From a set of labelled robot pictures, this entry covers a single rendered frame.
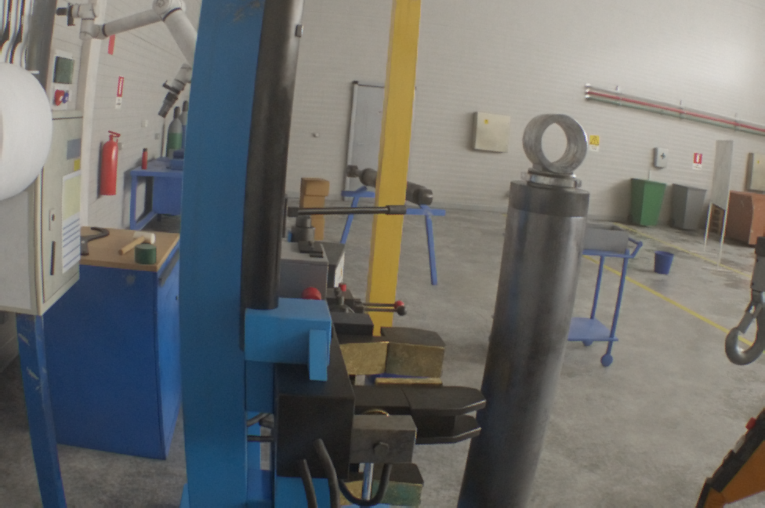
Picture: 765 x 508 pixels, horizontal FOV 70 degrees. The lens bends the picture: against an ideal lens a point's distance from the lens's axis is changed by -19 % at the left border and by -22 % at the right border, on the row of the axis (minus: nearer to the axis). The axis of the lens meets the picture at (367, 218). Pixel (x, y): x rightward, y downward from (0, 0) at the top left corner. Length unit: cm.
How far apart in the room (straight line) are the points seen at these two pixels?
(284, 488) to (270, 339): 33
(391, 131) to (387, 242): 67
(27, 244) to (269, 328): 54
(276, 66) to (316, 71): 1093
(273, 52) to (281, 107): 12
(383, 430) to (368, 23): 1139
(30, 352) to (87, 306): 136
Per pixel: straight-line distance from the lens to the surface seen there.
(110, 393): 298
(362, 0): 1250
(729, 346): 105
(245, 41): 147
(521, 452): 179
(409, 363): 185
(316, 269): 188
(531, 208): 160
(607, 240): 473
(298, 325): 138
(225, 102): 146
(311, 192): 834
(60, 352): 298
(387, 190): 412
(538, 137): 161
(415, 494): 206
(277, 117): 134
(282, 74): 135
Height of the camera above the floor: 160
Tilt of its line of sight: 9 degrees down
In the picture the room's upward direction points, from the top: 5 degrees clockwise
